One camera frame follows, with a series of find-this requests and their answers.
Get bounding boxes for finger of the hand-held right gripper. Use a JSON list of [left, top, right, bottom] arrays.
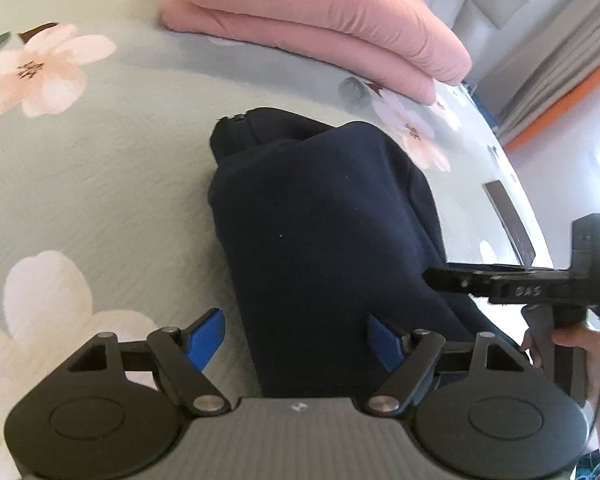
[[422, 262, 573, 307]]

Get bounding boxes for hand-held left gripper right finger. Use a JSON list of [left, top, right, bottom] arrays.
[[367, 314, 530, 417]]

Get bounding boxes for dark phone on bed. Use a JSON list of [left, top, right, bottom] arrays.
[[482, 179, 539, 267]]

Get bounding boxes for grey curtain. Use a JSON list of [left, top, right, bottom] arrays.
[[472, 0, 600, 136]]

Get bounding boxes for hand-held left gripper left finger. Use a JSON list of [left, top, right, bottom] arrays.
[[67, 308, 232, 417]]

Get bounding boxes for pink folded quilt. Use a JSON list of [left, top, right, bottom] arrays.
[[159, 0, 474, 107]]

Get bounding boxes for dark navy garment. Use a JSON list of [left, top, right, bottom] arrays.
[[207, 106, 497, 401]]

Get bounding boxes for person's right hand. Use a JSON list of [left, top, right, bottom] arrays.
[[520, 324, 600, 403]]

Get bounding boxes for floral bed sheet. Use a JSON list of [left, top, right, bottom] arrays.
[[0, 0, 556, 480]]

